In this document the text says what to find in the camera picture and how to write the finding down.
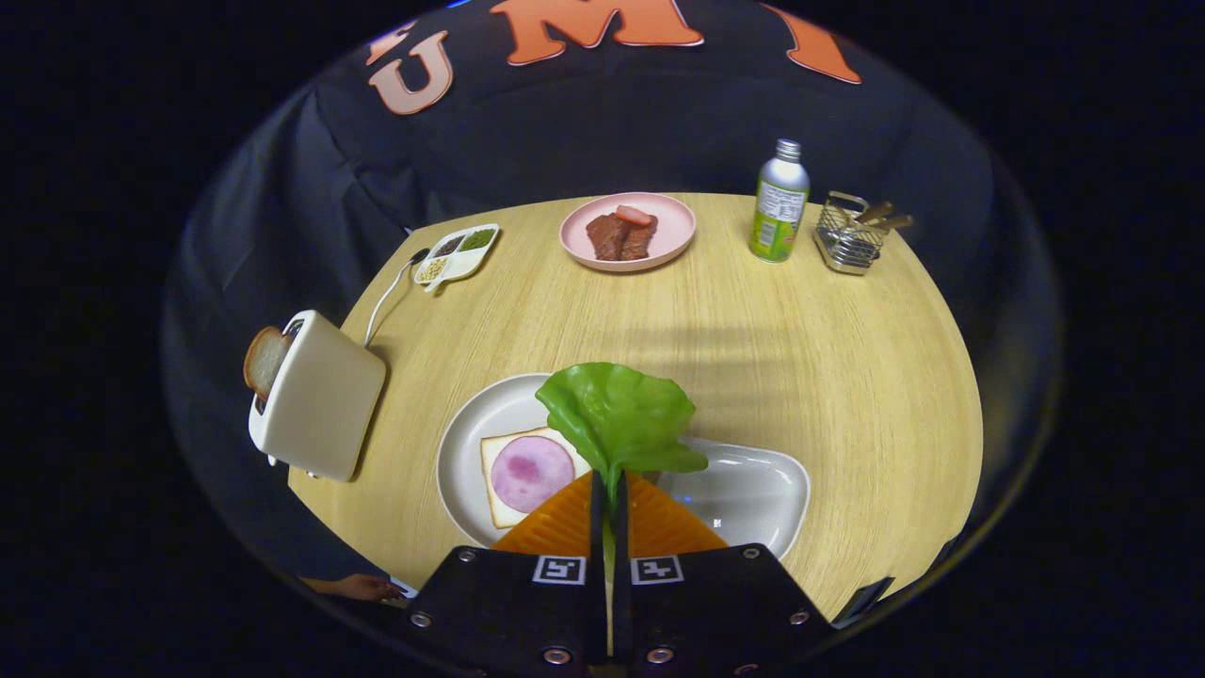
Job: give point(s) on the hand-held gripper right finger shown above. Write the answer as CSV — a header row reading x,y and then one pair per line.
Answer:
x,y
622,518

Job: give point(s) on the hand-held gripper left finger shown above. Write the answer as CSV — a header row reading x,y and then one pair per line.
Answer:
x,y
597,518

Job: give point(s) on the green lettuce leaf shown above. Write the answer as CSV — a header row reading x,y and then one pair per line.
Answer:
x,y
617,414

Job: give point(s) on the brown toast slice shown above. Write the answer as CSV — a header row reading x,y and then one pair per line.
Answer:
x,y
265,360

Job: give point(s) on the pink ham slice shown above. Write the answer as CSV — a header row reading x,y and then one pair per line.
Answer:
x,y
530,474

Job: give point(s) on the white bread slice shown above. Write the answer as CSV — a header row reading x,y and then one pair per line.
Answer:
x,y
491,490

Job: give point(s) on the white oval dish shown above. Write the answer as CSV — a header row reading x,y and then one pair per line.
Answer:
x,y
753,490

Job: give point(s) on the round white plate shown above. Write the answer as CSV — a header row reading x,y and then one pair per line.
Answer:
x,y
471,452

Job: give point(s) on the black flat object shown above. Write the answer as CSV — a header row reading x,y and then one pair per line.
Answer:
x,y
861,603

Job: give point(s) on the pink plate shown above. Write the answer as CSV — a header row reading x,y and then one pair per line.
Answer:
x,y
584,247

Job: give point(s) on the brown cooked meat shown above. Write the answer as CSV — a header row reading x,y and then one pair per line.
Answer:
x,y
617,238

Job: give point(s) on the white divided tray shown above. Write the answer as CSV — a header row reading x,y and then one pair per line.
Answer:
x,y
463,264

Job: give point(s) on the cream toaster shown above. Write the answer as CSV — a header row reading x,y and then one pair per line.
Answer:
x,y
325,400

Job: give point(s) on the pale yellow beans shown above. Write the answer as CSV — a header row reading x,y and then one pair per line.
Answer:
x,y
433,270

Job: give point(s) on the green beans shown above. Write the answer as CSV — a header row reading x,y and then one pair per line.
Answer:
x,y
477,239

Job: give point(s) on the red sausage strip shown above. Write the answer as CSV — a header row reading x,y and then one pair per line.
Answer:
x,y
633,215

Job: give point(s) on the dark red beans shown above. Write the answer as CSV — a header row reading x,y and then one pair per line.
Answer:
x,y
449,245

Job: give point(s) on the silver and green bottle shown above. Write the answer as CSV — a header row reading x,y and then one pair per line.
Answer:
x,y
779,212

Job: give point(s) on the black backdrop cloth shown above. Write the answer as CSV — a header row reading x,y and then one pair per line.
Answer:
x,y
565,132

